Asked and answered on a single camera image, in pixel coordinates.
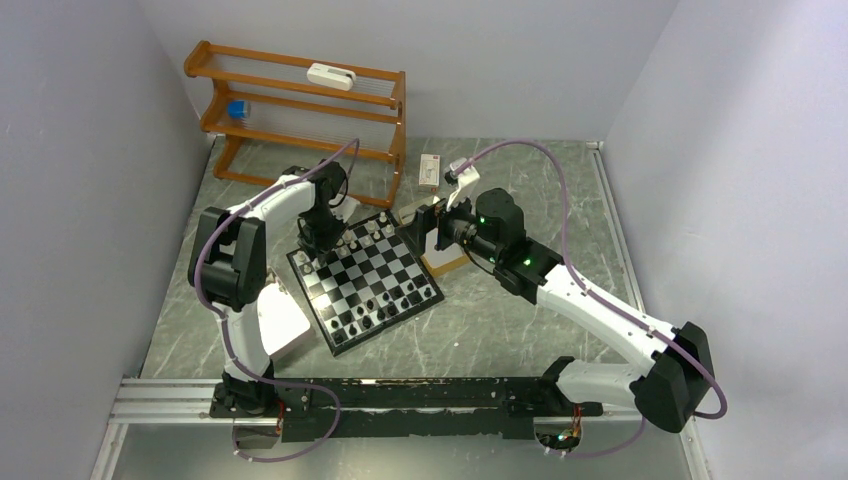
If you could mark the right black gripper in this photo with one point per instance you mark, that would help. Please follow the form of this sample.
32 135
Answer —
427 217

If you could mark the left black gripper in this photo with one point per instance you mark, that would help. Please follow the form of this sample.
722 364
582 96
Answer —
322 246

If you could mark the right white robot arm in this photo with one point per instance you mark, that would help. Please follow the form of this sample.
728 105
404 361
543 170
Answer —
667 371

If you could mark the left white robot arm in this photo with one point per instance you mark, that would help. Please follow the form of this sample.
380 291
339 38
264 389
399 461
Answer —
228 270

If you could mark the black white chess board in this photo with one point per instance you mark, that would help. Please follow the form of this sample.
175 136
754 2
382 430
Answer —
378 285

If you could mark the silver tin with white pieces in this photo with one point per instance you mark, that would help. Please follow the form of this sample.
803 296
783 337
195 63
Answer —
283 324

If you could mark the small white red box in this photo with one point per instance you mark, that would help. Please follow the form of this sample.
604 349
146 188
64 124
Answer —
429 171

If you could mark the wooden three-tier rack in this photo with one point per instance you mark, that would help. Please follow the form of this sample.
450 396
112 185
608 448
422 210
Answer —
287 109

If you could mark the blue cap on rack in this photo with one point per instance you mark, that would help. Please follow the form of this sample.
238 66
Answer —
238 109

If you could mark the white device on rack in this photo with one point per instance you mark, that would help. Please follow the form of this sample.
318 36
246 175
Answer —
331 76

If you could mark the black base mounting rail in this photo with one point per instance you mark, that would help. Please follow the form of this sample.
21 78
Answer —
306 409

